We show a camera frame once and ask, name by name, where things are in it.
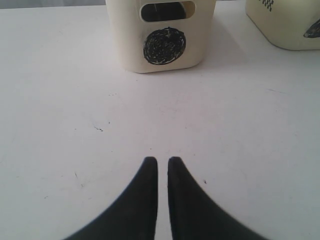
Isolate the cream bin with triangle mark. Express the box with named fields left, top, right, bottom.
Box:
left=245, top=0, right=320, bottom=51

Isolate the steel mug with handle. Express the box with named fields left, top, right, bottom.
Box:
left=141, top=2, right=187, bottom=22

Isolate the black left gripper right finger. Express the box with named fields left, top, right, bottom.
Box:
left=167, top=156, right=265, bottom=240

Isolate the cream bin with circle mark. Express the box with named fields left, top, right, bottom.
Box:
left=105, top=0, right=216, bottom=73

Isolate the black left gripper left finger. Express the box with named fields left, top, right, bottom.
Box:
left=67, top=156, right=158, bottom=240

